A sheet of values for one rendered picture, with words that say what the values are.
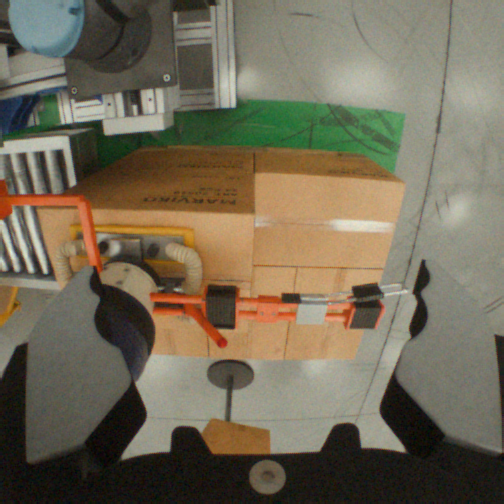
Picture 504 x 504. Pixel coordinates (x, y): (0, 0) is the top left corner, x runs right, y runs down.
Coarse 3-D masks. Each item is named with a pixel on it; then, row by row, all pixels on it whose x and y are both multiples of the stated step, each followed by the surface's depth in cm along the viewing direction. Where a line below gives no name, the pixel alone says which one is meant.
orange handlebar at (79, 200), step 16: (80, 208) 57; (96, 240) 63; (96, 256) 63; (240, 304) 70; (256, 304) 70; (272, 304) 69; (288, 304) 70; (336, 304) 70; (256, 320) 72; (272, 320) 71; (288, 320) 72; (336, 320) 72
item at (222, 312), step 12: (204, 288) 71; (216, 288) 70; (228, 288) 70; (204, 300) 67; (216, 300) 68; (228, 300) 67; (204, 312) 68; (216, 312) 70; (228, 312) 70; (216, 324) 72; (228, 324) 72
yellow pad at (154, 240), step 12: (72, 228) 73; (96, 228) 73; (108, 228) 73; (120, 228) 73; (132, 228) 73; (144, 228) 73; (156, 228) 74; (168, 228) 74; (180, 228) 74; (192, 228) 75; (72, 240) 74; (108, 240) 74; (144, 240) 74; (156, 240) 74; (168, 240) 74; (180, 240) 74; (192, 240) 75; (108, 252) 76; (144, 252) 76; (156, 252) 73
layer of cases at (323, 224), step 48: (288, 192) 112; (336, 192) 112; (384, 192) 111; (288, 240) 122; (336, 240) 122; (384, 240) 122; (288, 288) 134; (336, 288) 134; (192, 336) 149; (240, 336) 149; (288, 336) 149; (336, 336) 149
